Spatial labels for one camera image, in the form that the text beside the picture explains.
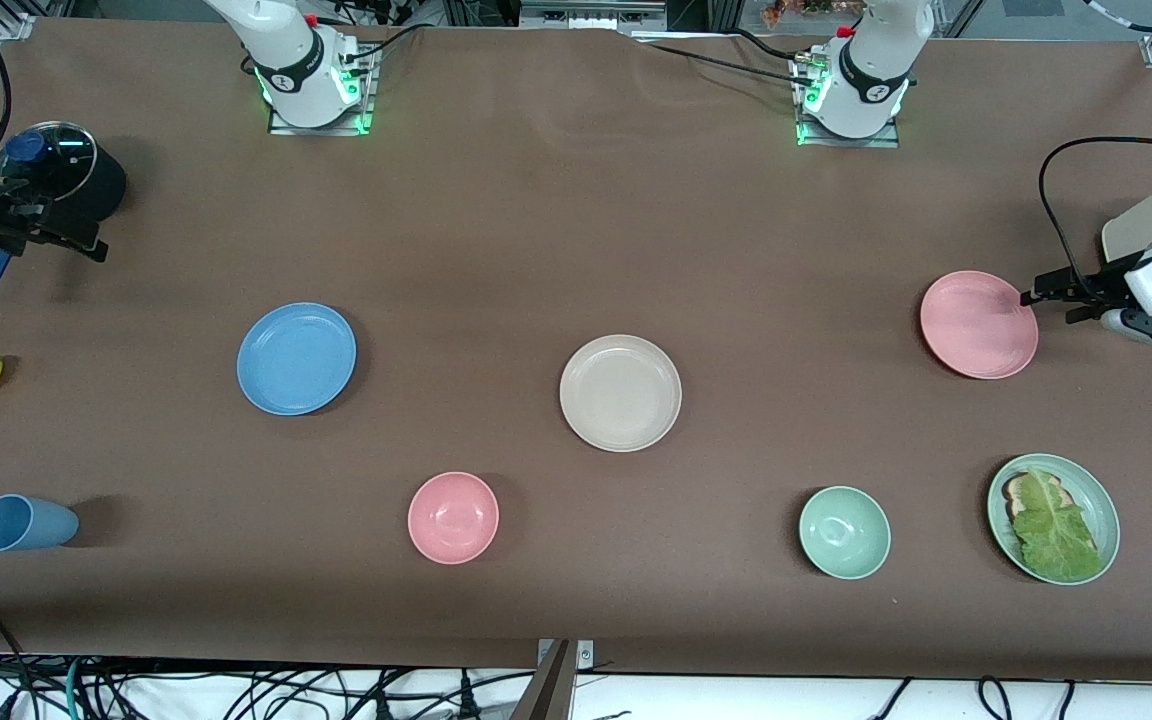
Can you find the grey metal frame block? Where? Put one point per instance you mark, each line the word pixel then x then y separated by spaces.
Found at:
pixel 591 15

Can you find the green plate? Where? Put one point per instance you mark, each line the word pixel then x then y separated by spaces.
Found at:
pixel 1101 500

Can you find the pink plate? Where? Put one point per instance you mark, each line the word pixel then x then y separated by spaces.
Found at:
pixel 979 325

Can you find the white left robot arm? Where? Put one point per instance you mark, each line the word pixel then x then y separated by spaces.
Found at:
pixel 866 80

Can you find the beige plate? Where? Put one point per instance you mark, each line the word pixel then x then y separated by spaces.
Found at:
pixel 621 393

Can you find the orange and green decorations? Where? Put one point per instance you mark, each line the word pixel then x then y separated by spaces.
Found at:
pixel 786 10

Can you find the toasted bread slice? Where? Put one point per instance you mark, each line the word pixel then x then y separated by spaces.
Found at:
pixel 1018 492

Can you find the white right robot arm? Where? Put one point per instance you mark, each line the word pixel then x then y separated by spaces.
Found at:
pixel 291 70

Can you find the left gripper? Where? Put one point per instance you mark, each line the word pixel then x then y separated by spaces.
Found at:
pixel 1108 281

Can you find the glass lid with blue knob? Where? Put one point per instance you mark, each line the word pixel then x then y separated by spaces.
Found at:
pixel 61 150

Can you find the dark metal post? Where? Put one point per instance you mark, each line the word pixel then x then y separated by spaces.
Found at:
pixel 546 695

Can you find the small green bowl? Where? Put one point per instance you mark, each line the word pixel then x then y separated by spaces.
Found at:
pixel 844 532

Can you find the green lettuce leaf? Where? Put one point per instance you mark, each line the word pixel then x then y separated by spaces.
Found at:
pixel 1056 530

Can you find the small metal table bracket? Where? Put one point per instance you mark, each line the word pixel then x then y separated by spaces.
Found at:
pixel 586 655

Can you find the small pink bowl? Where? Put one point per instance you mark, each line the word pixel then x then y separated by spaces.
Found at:
pixel 453 518

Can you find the blue cup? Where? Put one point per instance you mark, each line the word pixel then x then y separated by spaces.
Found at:
pixel 26 523

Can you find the blue plate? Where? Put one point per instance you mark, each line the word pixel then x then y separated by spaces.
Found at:
pixel 297 359

